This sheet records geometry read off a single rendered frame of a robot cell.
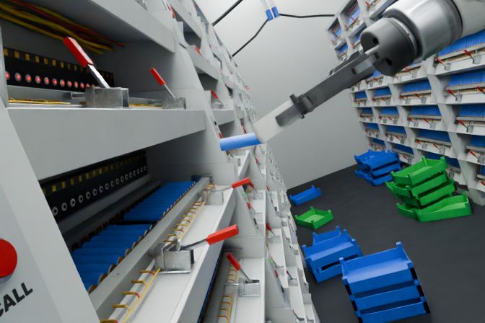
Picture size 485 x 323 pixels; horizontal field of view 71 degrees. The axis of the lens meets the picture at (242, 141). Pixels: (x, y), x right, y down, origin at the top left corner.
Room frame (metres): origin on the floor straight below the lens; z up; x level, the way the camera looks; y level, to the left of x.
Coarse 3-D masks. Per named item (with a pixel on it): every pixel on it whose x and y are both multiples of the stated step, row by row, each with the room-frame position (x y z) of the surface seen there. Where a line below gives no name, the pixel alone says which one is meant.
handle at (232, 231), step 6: (228, 228) 0.37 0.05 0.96; (234, 228) 0.36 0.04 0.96; (210, 234) 0.37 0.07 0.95; (216, 234) 0.36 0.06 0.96; (222, 234) 0.36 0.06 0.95; (228, 234) 0.36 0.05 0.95; (234, 234) 0.36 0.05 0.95; (180, 240) 0.37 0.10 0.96; (204, 240) 0.37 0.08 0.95; (210, 240) 0.36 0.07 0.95; (216, 240) 0.36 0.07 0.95; (186, 246) 0.37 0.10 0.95; (192, 246) 0.36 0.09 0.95; (198, 246) 0.36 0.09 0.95
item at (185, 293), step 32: (128, 192) 0.65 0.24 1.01; (224, 192) 0.72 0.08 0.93; (64, 224) 0.45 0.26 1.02; (192, 224) 0.52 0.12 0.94; (224, 224) 0.58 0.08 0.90; (160, 288) 0.33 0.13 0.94; (192, 288) 0.33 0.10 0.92; (128, 320) 0.28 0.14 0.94; (160, 320) 0.28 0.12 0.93; (192, 320) 0.32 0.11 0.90
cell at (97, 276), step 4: (80, 276) 0.32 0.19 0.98; (84, 276) 0.32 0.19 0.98; (88, 276) 0.32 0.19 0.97; (92, 276) 0.32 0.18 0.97; (96, 276) 0.32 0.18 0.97; (100, 276) 0.32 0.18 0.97; (84, 280) 0.32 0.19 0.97; (88, 280) 0.32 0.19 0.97; (92, 280) 0.32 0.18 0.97; (96, 280) 0.32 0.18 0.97
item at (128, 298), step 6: (198, 204) 0.62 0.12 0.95; (192, 210) 0.57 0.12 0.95; (186, 222) 0.52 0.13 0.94; (180, 228) 0.49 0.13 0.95; (174, 240) 0.45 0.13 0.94; (150, 264) 0.37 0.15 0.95; (144, 276) 0.34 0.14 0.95; (132, 288) 0.32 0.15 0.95; (138, 288) 0.32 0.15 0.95; (126, 300) 0.30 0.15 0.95; (132, 300) 0.31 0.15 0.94; (114, 312) 0.28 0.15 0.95; (120, 312) 0.28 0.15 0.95; (114, 318) 0.27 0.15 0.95; (120, 318) 0.28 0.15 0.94
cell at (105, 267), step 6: (78, 264) 0.35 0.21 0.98; (84, 264) 0.35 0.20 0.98; (90, 264) 0.35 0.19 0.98; (96, 264) 0.35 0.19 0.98; (102, 264) 0.35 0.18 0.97; (108, 264) 0.35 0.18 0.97; (78, 270) 0.34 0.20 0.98; (84, 270) 0.34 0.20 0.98; (90, 270) 0.34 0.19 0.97; (96, 270) 0.34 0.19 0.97; (102, 270) 0.34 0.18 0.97; (108, 270) 0.34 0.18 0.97
